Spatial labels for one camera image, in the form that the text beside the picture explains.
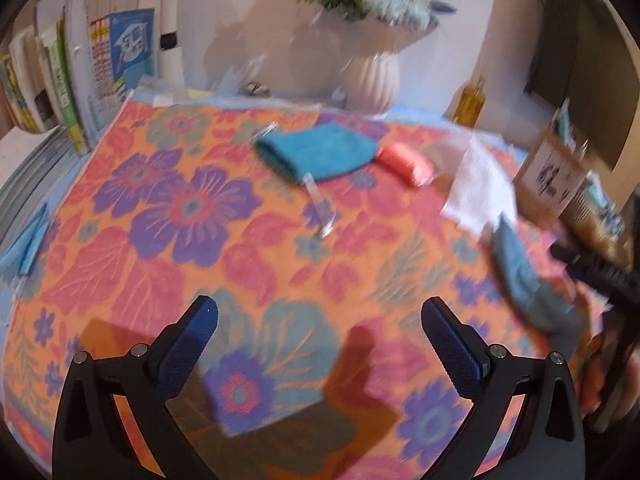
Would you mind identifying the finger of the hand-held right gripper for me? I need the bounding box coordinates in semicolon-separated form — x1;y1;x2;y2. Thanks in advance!
550;242;640;307

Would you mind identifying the clear plastic strip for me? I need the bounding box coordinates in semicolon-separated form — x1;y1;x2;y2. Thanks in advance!
300;172;341;238

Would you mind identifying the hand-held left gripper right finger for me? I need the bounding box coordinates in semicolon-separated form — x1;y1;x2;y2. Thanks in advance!
421;296;586;480

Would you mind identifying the white ribbed vase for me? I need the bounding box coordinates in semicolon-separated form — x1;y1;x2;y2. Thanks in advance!
310;10;441;113

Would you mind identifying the brown cardboard packet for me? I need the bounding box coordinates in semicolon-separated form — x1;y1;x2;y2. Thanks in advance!
515;125;636;271

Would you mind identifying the row of upright books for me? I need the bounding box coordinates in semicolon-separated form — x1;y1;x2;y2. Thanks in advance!
0;0;157;156

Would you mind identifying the light blue folded cloth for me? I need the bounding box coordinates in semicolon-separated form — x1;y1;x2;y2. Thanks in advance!
0;202;51;278

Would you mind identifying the yellow oil bottle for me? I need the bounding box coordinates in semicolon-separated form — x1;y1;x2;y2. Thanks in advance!
452;75;488;128

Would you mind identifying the blue grey cloth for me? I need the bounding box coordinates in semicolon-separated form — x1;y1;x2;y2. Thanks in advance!
487;215;586;348

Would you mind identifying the floral patterned mat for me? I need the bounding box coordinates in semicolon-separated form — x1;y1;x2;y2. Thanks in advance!
0;100;616;480

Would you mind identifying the teal folded towel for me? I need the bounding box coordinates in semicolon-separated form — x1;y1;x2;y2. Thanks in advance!
252;122;381;186

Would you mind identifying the stack of flat grey books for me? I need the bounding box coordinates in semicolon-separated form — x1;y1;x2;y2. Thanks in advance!
0;127;83;246

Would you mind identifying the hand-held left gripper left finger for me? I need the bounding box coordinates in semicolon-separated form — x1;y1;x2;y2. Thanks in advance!
51;295;219;480

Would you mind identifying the black television screen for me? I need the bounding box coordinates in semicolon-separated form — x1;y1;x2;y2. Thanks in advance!
522;0;636;171

